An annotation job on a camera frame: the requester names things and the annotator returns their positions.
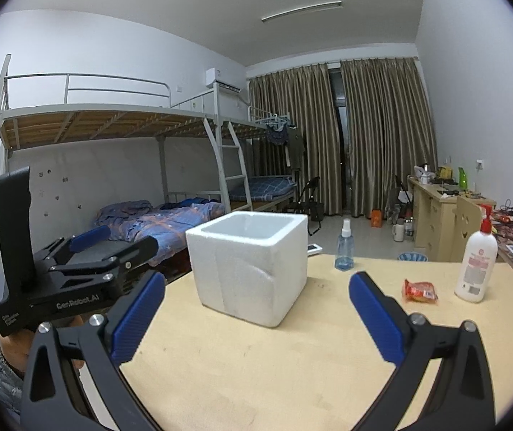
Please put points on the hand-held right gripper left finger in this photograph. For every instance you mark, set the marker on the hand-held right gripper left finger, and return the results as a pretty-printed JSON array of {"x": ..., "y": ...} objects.
[{"x": 137, "y": 318}]

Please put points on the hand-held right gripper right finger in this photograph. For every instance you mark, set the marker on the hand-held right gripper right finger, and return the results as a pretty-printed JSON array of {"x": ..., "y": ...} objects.
[{"x": 377, "y": 318}]

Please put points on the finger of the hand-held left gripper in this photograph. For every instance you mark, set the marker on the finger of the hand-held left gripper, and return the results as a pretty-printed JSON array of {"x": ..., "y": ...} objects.
[
  {"x": 90, "y": 235},
  {"x": 135, "y": 251}
]

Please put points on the white foam box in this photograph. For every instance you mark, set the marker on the white foam box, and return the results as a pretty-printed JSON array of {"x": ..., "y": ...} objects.
[{"x": 247, "y": 274}]

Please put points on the person's left hand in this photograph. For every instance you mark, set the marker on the person's left hand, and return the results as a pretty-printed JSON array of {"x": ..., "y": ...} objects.
[{"x": 16, "y": 350}]

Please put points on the blue patterned blanket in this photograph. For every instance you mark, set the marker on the blue patterned blanket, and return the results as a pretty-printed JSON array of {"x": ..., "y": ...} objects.
[{"x": 166, "y": 220}]

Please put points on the red snack packet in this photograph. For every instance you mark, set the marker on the red snack packet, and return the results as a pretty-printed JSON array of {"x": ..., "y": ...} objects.
[{"x": 420, "y": 291}]

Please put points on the blue trash bin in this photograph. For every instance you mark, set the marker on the blue trash bin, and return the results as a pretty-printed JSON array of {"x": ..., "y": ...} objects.
[{"x": 412, "y": 257}]

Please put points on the clear spray bottle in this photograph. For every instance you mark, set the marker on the clear spray bottle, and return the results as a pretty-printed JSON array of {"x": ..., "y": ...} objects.
[{"x": 344, "y": 251}]

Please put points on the white mug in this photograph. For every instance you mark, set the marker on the white mug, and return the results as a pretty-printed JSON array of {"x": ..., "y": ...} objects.
[{"x": 398, "y": 232}]

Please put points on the orange bag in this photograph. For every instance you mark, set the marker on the orange bag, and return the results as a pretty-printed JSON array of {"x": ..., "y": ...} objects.
[{"x": 376, "y": 220}]

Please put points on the white pump lotion bottle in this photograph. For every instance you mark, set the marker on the white pump lotion bottle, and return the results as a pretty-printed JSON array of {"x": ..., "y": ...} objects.
[{"x": 476, "y": 265}]

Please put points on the light wooden desk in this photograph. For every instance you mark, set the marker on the light wooden desk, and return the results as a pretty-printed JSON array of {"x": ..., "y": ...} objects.
[{"x": 436, "y": 220}]

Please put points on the white metal bunk bed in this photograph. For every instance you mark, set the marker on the white metal bunk bed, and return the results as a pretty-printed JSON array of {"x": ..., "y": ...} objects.
[
  {"x": 261, "y": 130},
  {"x": 104, "y": 121}
]

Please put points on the black folding chair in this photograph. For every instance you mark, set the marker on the black folding chair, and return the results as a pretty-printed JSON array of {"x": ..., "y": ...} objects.
[
  {"x": 308, "y": 202},
  {"x": 400, "y": 197}
]

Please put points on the wooden chair with smiley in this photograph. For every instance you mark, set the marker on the wooden chair with smiley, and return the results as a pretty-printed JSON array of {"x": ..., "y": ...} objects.
[{"x": 467, "y": 224}]

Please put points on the white bed ladder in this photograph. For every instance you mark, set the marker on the white bed ladder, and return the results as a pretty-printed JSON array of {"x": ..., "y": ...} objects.
[{"x": 234, "y": 166}]

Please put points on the person's jeans leg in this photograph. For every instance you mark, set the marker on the person's jeans leg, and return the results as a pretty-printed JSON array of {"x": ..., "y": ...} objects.
[{"x": 0, "y": 368}]

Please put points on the blue plaid mattress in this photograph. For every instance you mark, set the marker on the blue plaid mattress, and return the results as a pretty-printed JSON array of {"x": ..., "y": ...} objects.
[{"x": 263, "y": 188}]

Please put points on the yellow box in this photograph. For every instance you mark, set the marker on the yellow box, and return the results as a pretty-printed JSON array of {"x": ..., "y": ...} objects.
[{"x": 444, "y": 173}]

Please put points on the green plastic item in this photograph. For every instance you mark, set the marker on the green plastic item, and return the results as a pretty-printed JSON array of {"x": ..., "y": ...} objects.
[{"x": 464, "y": 178}]

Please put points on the brown curtain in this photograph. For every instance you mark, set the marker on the brown curtain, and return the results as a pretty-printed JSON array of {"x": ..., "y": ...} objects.
[
  {"x": 386, "y": 139},
  {"x": 290, "y": 143}
]

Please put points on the dark hanging clothes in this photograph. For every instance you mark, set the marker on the dark hanging clothes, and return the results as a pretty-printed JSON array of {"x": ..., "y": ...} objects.
[{"x": 288, "y": 143}]

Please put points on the white air conditioner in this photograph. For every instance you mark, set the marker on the white air conditioner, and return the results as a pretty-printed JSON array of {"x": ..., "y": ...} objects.
[{"x": 220, "y": 81}]

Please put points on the pale clothes hanger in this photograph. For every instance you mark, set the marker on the pale clothes hanger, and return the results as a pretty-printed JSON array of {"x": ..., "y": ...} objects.
[{"x": 274, "y": 121}]

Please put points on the ceiling tube light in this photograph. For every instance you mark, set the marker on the ceiling tube light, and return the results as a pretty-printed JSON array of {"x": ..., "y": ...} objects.
[{"x": 301, "y": 11}]

